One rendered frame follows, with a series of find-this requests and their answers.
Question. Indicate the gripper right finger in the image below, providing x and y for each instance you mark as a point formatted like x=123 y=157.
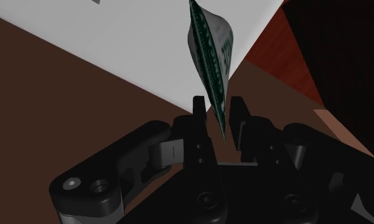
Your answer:
x=261 y=139

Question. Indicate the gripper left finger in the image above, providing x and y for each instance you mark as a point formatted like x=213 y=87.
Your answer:
x=191 y=139

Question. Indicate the grey green printed pouch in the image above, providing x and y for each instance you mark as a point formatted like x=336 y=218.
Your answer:
x=212 y=69

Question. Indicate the brown wooden table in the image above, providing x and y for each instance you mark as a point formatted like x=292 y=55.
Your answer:
x=60 y=99

